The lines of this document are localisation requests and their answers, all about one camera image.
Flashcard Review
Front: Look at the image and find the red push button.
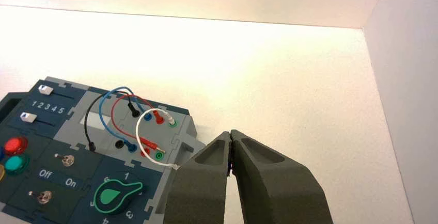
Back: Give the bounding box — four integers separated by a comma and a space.
4, 137, 29, 156

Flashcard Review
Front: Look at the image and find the black green rotary knob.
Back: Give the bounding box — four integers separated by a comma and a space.
93, 172, 145, 216

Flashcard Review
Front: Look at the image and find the metal toggle switch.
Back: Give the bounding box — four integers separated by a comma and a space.
54, 153, 75, 167
28, 190, 53, 205

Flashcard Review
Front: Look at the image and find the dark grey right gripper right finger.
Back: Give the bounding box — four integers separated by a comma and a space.
230, 129, 334, 224

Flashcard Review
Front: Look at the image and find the blue grey control panel board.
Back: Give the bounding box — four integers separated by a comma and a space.
0, 76, 206, 224

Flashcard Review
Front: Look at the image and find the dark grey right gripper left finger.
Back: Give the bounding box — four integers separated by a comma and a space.
163, 131, 232, 224

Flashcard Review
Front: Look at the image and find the white banana plug cable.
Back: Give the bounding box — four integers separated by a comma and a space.
135, 108, 180, 170

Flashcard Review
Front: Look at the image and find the blue banana plug cable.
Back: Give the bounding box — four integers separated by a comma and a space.
98, 86, 153, 153

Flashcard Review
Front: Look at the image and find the red banana plug cable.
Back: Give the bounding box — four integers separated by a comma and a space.
110, 94, 167, 155

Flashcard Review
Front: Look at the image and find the black banana plug cable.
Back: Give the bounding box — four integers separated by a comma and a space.
84, 91, 141, 152

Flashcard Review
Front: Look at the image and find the green push button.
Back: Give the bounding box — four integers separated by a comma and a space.
5, 154, 30, 176

